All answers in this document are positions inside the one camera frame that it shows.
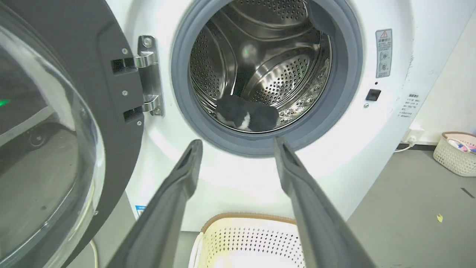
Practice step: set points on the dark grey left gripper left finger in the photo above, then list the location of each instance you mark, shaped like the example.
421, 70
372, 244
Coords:
160, 219

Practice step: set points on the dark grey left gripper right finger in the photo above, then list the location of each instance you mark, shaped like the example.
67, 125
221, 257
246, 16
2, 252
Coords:
316, 219

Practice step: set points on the cream perforated laundry basket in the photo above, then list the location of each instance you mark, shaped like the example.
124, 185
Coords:
249, 242

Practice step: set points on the white front-load washing machine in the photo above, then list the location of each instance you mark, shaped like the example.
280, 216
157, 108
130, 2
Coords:
357, 123

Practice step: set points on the dark grey washing machine door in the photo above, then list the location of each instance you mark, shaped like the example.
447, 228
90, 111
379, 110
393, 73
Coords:
67, 123

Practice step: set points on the small cream perforated basket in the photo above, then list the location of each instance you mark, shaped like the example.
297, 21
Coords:
455, 154

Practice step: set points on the blue energy label sticker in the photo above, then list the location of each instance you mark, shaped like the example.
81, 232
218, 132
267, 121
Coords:
140, 209

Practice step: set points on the dark garment in drum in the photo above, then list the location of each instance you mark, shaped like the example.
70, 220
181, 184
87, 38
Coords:
247, 112

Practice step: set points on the black door latch slot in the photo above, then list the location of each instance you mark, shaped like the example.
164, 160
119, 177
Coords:
373, 95

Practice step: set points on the grey rubber door gasket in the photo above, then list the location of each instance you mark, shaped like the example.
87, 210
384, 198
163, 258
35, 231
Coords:
346, 85

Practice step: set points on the chrome door hinge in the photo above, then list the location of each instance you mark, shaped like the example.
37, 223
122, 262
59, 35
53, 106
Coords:
149, 74

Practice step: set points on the small text sticker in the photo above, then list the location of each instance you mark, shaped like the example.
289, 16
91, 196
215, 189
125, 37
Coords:
409, 106

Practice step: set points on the stainless steel perforated drum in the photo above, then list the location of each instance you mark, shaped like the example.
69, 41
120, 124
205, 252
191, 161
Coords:
267, 63

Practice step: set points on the warning sticker label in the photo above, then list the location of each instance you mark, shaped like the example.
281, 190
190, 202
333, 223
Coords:
383, 53

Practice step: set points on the white wall power socket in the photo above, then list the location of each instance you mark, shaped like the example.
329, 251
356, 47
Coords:
414, 134

